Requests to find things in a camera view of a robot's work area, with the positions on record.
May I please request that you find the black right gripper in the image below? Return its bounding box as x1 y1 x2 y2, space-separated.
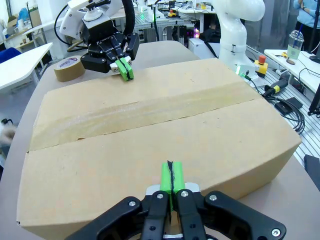
80 17 140 83

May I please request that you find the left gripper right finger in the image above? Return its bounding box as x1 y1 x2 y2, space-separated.
171 161 287 240

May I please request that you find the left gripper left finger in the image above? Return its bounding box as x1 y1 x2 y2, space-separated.
64 161 173 240

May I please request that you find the brown cardboard box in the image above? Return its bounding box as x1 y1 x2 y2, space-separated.
16 57 303 237

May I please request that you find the brown packing tape roll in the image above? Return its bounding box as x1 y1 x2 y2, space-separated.
54 55 87 83

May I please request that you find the brown tape strip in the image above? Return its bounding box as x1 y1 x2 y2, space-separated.
29 80 265 151

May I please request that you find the small white table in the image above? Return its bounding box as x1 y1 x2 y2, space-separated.
14 23 49 50

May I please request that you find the background cardboard box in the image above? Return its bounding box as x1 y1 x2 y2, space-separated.
26 4 43 28

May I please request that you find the large white table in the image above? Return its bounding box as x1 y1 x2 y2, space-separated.
0 42 54 91

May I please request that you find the blue chair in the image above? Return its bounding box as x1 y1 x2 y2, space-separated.
0 47 23 64

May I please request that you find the flat black box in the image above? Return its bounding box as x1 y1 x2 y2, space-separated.
274 97 304 116

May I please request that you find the yellow emergency stop button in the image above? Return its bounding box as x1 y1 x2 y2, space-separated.
253 55 270 76

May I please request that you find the black stand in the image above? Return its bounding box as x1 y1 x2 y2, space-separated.
307 81 320 117

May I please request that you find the clear plastic drink cup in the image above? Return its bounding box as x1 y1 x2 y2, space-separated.
285 29 305 67

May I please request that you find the person in light blue top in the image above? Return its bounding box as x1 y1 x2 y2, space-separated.
293 0 320 50

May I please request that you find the black cable sleeve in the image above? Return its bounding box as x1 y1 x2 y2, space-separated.
120 0 136 37

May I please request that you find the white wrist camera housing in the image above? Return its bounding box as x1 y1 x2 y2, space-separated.
59 0 112 41

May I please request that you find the black cable bundle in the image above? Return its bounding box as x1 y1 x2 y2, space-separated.
261 94 307 133

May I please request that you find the black yellow cable connector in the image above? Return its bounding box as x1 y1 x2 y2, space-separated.
264 79 289 97

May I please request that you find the white desk with cables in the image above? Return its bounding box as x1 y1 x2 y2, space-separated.
263 48 320 95

